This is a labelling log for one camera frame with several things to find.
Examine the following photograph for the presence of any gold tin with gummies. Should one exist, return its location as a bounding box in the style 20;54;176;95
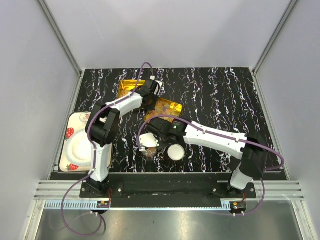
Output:
144;97;183;121

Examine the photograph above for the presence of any gold tin with lollipops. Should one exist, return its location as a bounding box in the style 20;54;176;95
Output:
117;79;145;99

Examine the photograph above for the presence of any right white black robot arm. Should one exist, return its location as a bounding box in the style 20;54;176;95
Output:
138;117;268;199

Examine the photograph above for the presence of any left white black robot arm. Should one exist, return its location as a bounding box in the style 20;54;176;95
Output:
85;76;163;198

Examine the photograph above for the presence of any white jar lid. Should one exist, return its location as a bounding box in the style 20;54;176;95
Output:
167;144;185;161

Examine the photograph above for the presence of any clear plastic jar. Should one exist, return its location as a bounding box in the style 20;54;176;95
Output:
144;147;158;161

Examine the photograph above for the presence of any small clear cup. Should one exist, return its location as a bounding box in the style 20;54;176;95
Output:
79;112;91;123

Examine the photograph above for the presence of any black marble pattern mat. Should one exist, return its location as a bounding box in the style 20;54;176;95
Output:
74;67;274;173

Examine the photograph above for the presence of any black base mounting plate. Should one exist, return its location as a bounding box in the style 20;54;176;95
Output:
80;175;253;212

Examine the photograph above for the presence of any white paper plate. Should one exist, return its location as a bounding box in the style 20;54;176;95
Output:
65;129;92;167

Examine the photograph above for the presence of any strawberry pattern tray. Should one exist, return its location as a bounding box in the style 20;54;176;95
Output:
58;111;113;172

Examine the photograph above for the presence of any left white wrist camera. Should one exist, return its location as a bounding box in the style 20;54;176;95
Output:
150;75;163;96

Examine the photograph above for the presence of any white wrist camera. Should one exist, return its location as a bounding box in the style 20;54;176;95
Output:
150;75;163;96
138;133;160;152

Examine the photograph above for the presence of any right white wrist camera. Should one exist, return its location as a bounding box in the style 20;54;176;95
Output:
138;133;160;152

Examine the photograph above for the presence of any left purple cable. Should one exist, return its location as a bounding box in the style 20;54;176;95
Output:
61;61;155;237

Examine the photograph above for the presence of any purple cable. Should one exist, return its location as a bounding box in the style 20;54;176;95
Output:
61;61;155;237
137;116;286;216

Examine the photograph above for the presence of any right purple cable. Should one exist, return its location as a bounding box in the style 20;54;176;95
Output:
137;116;286;216

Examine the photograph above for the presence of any left aluminium frame post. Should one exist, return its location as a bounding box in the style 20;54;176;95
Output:
36;0;82;76

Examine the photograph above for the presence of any aluminium frame post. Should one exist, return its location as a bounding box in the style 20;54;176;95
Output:
36;0;82;76
252;0;300;75

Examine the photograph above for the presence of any aluminium rail base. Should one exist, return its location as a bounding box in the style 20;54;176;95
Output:
34;180;304;211

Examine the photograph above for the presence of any right aluminium frame post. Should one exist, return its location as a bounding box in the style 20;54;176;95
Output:
252;0;300;75

